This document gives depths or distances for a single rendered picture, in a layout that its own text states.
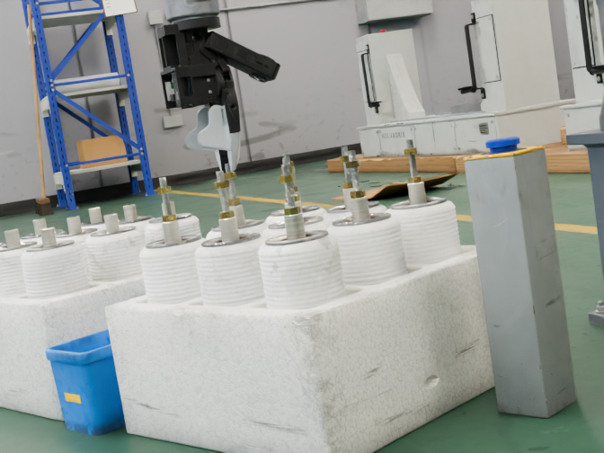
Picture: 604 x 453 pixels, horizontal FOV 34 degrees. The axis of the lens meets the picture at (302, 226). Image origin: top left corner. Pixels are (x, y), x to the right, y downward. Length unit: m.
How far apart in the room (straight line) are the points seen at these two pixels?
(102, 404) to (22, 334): 0.22
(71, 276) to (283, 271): 0.52
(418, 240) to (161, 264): 0.34
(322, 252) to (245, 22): 6.90
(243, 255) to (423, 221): 0.25
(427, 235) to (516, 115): 3.42
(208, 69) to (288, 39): 6.71
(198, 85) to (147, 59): 6.39
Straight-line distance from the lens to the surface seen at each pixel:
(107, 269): 1.61
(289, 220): 1.14
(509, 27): 4.71
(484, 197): 1.17
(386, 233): 1.20
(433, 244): 1.29
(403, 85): 5.88
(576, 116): 4.12
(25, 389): 1.60
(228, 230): 1.23
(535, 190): 1.18
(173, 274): 1.29
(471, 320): 1.29
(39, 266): 1.55
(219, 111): 1.37
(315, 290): 1.12
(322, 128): 8.11
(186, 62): 1.37
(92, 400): 1.41
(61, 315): 1.51
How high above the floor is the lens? 0.39
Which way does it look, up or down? 6 degrees down
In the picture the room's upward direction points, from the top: 9 degrees counter-clockwise
